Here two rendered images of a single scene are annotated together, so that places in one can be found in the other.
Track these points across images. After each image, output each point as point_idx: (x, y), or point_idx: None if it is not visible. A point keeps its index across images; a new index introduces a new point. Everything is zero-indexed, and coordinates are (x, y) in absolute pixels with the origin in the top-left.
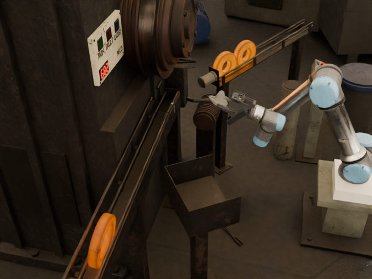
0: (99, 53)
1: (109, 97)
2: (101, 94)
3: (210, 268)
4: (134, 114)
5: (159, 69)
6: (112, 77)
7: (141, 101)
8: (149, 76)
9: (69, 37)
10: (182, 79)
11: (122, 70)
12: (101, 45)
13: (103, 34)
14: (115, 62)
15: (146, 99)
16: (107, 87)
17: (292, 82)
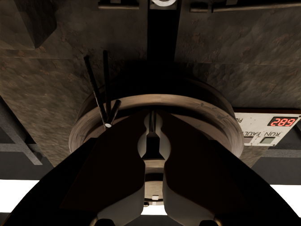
0: (275, 135)
1: (287, 79)
2: (300, 94)
3: None
4: (288, 35)
5: (236, 132)
6: (260, 95)
7: (241, 37)
8: (211, 89)
9: None
10: (20, 0)
11: (226, 87)
12: (268, 140)
13: (254, 142)
14: (251, 115)
15: (209, 18)
16: (280, 92)
17: None
